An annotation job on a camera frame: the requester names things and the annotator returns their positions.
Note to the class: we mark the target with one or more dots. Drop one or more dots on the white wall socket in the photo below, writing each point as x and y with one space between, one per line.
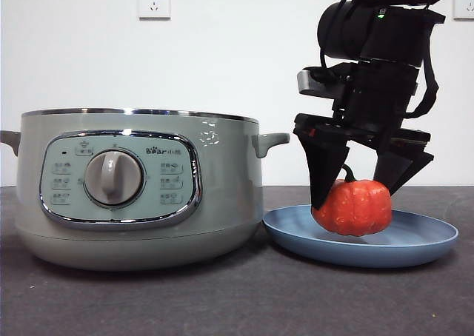
155 3
464 3

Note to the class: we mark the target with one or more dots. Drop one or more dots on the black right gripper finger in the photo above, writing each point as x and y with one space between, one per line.
324 166
405 166

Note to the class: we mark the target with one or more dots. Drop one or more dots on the orange pumpkin with green stem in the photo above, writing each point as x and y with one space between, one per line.
355 210

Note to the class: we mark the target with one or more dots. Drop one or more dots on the blue round plate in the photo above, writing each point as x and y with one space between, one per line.
407 240

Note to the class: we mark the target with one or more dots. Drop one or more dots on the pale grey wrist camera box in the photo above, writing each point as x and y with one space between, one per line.
307 82

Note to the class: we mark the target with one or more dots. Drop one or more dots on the pale green electric steamer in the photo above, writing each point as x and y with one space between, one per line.
222 188

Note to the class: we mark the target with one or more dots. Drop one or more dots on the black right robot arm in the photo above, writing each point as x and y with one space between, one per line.
370 32

